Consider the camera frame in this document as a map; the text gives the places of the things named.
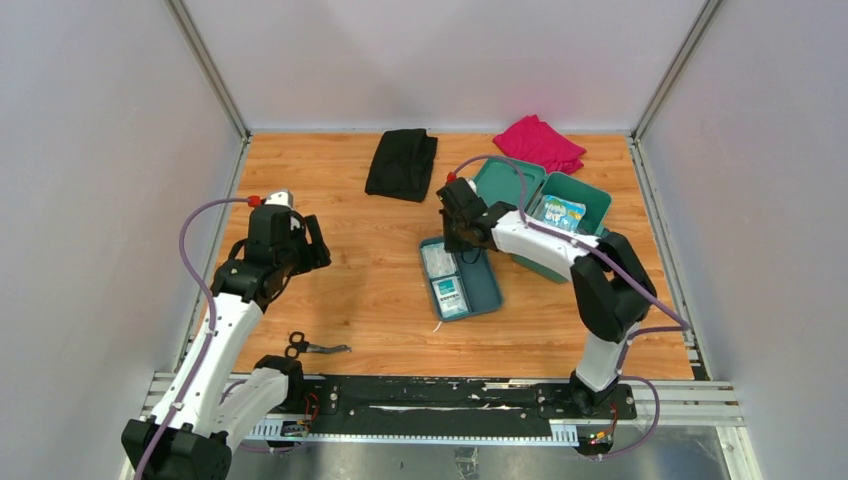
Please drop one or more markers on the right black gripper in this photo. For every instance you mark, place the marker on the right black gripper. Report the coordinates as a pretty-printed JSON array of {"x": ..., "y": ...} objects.
[{"x": 452, "y": 245}]

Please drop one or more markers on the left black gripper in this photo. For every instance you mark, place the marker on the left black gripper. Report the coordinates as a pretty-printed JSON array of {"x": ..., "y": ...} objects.
[{"x": 319, "y": 250}]

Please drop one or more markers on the teal white sachet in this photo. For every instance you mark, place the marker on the teal white sachet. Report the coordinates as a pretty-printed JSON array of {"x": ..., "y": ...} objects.
[{"x": 450, "y": 298}]

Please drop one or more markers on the black handled scissors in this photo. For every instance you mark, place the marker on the black handled scissors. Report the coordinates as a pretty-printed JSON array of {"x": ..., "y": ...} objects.
[{"x": 298, "y": 345}]

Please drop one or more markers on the teal medicine box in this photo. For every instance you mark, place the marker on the teal medicine box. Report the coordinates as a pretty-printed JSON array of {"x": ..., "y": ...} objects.
[{"x": 523, "y": 183}]

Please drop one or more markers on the light blue mask packet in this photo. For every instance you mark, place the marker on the light blue mask packet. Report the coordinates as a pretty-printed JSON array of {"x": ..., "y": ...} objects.
[{"x": 560, "y": 213}]

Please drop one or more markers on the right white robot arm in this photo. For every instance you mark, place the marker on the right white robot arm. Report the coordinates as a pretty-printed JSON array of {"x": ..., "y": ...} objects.
[{"x": 612, "y": 290}]

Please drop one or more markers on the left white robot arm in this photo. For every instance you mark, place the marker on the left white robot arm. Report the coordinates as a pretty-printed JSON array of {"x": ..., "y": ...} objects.
[{"x": 212, "y": 358}]

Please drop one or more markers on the dark teal divided tray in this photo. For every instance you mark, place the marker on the dark teal divided tray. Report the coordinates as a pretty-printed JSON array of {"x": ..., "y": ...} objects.
[{"x": 477, "y": 278}]

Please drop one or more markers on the black folded cloth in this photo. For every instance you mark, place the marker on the black folded cloth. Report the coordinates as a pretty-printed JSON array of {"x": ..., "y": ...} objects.
[{"x": 402, "y": 165}]

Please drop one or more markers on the pink folded cloth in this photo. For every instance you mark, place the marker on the pink folded cloth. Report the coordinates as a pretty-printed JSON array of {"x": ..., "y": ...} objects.
[{"x": 535, "y": 141}]

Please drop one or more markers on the black metal base rail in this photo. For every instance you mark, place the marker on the black metal base rail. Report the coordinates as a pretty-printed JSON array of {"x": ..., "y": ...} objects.
[{"x": 272, "y": 410}]

